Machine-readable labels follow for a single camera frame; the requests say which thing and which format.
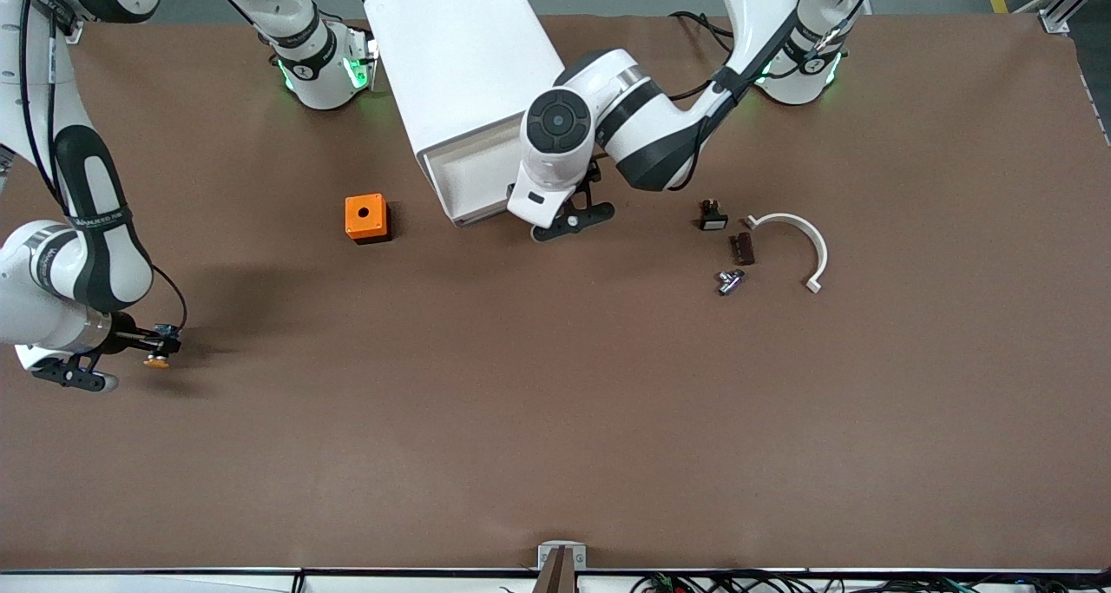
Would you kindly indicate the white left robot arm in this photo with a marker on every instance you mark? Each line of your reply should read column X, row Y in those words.
column 542, row 176

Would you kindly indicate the grey metal table bracket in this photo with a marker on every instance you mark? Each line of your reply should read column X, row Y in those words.
column 562, row 558

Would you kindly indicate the white drawer cabinet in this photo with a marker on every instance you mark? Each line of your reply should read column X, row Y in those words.
column 460, row 55

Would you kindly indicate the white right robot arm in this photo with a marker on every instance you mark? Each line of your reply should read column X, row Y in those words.
column 22, row 298

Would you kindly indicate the black switch with white face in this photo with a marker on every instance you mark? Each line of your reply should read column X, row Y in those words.
column 713, row 221

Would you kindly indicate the small silver metal part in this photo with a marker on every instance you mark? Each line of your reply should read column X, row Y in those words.
column 729, row 284

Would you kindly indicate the aluminium frame post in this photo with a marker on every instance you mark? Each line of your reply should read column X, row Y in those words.
column 1055, row 20

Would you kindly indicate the orange box with hole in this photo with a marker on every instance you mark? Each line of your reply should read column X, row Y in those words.
column 364, row 215

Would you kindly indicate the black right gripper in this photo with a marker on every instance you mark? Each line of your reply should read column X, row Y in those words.
column 128, row 336

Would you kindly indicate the white drawer holding orange button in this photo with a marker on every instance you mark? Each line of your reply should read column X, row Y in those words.
column 477, row 176

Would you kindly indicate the white curved plastic bracket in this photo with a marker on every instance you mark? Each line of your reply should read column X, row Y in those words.
column 821, row 253

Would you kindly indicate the white table edge rail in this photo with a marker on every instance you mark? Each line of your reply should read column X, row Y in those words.
column 130, row 583

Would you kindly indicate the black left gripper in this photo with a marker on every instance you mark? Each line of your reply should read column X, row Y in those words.
column 594, row 173

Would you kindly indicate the small brown block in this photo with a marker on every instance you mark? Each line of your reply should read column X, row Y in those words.
column 745, row 250

